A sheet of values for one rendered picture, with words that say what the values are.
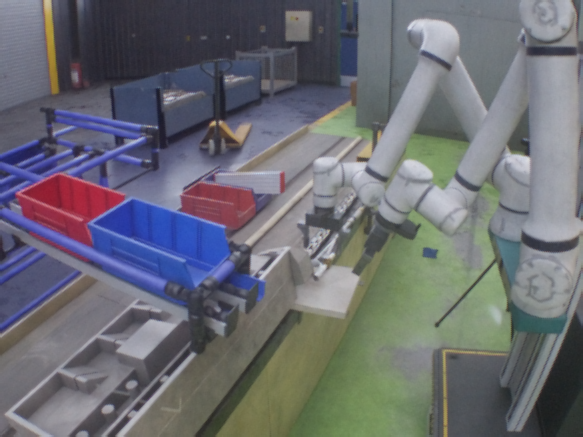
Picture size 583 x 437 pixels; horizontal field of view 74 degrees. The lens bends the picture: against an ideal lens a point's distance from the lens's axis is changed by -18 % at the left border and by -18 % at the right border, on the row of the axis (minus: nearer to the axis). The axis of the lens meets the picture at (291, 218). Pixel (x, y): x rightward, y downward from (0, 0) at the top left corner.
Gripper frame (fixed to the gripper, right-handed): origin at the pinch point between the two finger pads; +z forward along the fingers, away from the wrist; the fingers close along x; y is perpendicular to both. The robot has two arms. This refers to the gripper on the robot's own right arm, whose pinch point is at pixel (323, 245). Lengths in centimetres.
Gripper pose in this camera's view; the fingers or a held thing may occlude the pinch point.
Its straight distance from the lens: 176.1
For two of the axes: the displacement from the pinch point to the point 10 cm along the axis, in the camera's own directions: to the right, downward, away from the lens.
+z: 0.0, 9.0, 4.4
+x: -9.1, -1.8, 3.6
